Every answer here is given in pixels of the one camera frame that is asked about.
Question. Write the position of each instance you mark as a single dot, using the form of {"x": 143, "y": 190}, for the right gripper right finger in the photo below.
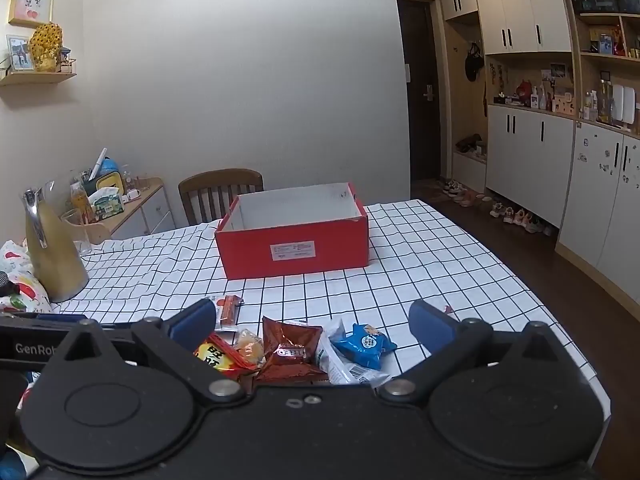
{"x": 452, "y": 345}

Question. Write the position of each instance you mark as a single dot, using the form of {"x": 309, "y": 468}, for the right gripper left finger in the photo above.
{"x": 169, "y": 346}

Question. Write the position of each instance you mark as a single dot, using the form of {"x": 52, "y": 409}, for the yellow red snack bag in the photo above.
{"x": 223, "y": 358}

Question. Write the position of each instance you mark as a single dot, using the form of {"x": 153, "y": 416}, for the orange white snack packet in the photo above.
{"x": 227, "y": 313}

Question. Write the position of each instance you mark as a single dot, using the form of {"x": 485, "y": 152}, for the blue snack packet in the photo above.
{"x": 365, "y": 346}

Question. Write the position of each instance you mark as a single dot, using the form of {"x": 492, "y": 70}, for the white plastic snack packet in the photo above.
{"x": 339, "y": 369}

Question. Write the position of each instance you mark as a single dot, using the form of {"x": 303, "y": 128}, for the brown Oreo snack bag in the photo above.
{"x": 290, "y": 354}

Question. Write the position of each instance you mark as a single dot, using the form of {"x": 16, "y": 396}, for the clear orange pastry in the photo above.
{"x": 250, "y": 347}

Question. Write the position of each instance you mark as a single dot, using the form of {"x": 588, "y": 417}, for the colourful balloon gift bag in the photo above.
{"x": 20, "y": 290}

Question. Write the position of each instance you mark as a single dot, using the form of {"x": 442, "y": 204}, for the gold thermos jug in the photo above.
{"x": 53, "y": 253}

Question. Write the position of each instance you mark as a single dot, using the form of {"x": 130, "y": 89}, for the white black grid tablecloth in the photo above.
{"x": 414, "y": 253}

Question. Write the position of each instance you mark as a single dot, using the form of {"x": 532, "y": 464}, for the clear drinking glass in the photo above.
{"x": 74, "y": 222}

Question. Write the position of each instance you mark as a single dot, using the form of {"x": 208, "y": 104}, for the white drawer side cabinet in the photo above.
{"x": 148, "y": 214}

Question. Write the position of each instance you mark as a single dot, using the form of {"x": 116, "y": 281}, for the orange juice bottle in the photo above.
{"x": 80, "y": 201}

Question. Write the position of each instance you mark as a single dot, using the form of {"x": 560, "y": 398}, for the dark wooden chair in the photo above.
{"x": 209, "y": 195}

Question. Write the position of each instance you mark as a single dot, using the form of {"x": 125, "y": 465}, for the green tissue box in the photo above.
{"x": 106, "y": 203}

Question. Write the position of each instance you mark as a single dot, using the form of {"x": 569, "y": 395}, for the red cardboard box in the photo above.
{"x": 293, "y": 231}

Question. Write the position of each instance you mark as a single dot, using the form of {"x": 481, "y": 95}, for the yellow blue storage bag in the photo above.
{"x": 108, "y": 176}

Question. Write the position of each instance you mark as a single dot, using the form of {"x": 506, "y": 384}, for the black hanging bag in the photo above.
{"x": 474, "y": 62}

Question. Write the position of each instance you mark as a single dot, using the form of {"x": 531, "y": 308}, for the golden ornament figure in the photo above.
{"x": 45, "y": 46}

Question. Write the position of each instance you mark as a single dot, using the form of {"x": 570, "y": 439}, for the wooden wall shelf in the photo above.
{"x": 54, "y": 74}

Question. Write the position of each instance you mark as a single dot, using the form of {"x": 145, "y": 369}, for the small photo frame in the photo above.
{"x": 19, "y": 51}

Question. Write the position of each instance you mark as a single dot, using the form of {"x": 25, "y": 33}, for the white wooden wall cabinet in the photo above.
{"x": 554, "y": 114}

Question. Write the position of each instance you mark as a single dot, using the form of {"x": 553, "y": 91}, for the framed wall picture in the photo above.
{"x": 30, "y": 13}

